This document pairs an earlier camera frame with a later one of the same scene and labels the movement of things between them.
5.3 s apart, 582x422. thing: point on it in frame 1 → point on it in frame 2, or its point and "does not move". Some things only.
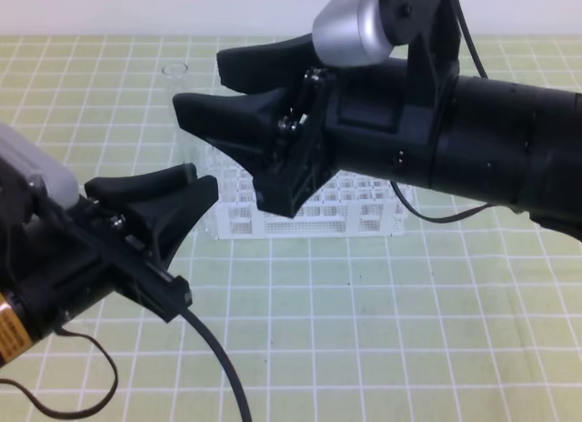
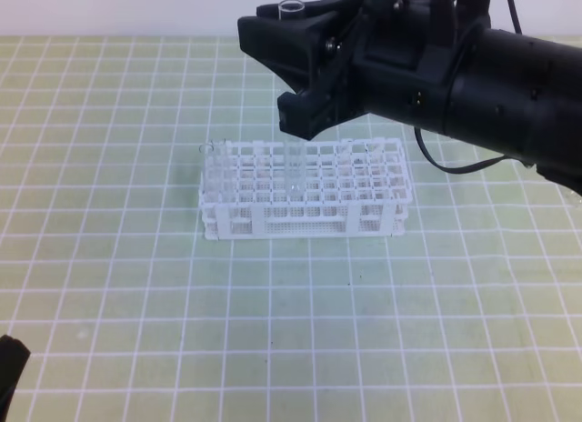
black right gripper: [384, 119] → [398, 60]
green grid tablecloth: [476, 317] does not move
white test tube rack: [352, 204] does not move
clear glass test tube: [182, 148] → [295, 148]
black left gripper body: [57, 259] → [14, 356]
